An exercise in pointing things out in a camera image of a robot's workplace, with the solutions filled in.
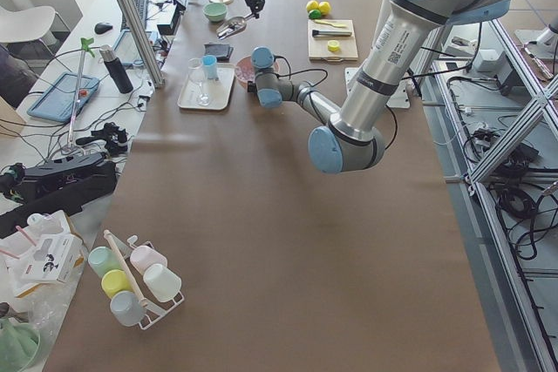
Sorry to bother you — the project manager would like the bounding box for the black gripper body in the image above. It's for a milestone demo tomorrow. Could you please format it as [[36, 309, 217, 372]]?
[[247, 81, 257, 93]]

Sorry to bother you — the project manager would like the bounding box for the metal ice scoop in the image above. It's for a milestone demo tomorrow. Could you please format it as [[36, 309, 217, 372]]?
[[216, 14, 254, 39]]

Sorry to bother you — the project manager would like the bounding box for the pink bowl of ice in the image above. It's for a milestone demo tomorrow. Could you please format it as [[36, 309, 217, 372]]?
[[235, 56, 255, 88]]

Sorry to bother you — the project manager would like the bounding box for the light blue cup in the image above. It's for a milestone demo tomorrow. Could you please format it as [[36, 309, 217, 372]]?
[[201, 54, 219, 80]]

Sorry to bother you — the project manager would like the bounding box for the pink plastic cup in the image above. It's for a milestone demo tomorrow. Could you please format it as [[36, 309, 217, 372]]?
[[130, 245, 167, 274]]

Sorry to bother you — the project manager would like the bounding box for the white plastic cup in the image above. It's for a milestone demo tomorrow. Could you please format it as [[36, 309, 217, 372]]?
[[143, 263, 182, 302]]

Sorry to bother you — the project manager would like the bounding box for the white cup rack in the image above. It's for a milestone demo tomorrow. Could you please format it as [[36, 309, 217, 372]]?
[[112, 235, 186, 331]]

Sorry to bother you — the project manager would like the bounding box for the green plastic cup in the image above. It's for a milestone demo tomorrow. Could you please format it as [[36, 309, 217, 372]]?
[[87, 247, 120, 279]]

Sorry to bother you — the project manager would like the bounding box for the yellow plastic cup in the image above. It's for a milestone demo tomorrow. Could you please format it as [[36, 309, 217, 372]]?
[[101, 269, 132, 299]]

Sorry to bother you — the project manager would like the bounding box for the grey plastic cup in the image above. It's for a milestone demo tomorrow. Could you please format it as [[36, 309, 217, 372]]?
[[110, 290, 146, 327]]

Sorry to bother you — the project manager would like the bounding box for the green bowl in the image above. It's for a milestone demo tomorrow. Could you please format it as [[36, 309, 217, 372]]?
[[203, 3, 228, 23]]

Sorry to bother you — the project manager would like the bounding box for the yellow lemon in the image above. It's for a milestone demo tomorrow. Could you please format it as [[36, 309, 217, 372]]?
[[306, 0, 319, 12], [318, 1, 331, 16]]

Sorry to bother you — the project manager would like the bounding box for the cream serving tray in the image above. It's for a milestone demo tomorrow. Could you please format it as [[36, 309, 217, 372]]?
[[177, 63, 235, 111]]

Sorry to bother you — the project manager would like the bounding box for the green lime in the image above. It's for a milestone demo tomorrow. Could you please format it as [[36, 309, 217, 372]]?
[[308, 10, 322, 20]]

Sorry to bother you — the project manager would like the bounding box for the yellow plastic knife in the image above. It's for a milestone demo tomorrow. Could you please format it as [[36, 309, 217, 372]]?
[[313, 19, 347, 28]]

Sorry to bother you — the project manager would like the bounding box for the clear wine glass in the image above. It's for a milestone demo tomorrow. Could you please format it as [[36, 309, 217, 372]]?
[[188, 57, 210, 106]]

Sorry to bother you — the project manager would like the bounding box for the steel muddler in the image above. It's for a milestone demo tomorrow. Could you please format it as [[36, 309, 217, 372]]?
[[311, 29, 352, 37]]

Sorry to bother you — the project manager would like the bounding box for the wooden cutting board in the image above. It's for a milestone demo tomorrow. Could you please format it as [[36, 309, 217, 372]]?
[[308, 19, 359, 62]]

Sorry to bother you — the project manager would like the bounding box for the half lemon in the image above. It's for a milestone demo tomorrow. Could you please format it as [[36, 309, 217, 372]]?
[[328, 40, 340, 51]]

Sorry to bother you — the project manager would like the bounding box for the black keyboard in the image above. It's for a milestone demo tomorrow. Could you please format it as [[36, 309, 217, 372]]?
[[119, 0, 150, 35]]

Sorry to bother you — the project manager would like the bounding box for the blue teach pendant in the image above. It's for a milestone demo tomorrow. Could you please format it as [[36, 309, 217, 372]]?
[[112, 29, 143, 68], [27, 72, 100, 123]]

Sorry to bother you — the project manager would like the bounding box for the black water bottle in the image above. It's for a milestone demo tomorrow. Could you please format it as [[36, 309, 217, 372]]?
[[99, 44, 133, 94]]

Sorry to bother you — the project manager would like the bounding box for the black computer mouse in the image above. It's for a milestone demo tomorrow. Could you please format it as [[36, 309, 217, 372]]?
[[94, 23, 112, 35]]

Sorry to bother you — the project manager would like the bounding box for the white chair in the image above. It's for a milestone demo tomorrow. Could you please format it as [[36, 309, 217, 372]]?
[[1, 6, 71, 57]]

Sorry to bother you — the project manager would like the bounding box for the white cardboard box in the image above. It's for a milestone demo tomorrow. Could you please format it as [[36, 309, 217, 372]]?
[[1, 210, 85, 298]]

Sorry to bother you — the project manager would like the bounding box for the aluminium frame post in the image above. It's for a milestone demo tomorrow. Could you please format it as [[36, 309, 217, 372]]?
[[117, 0, 165, 89]]

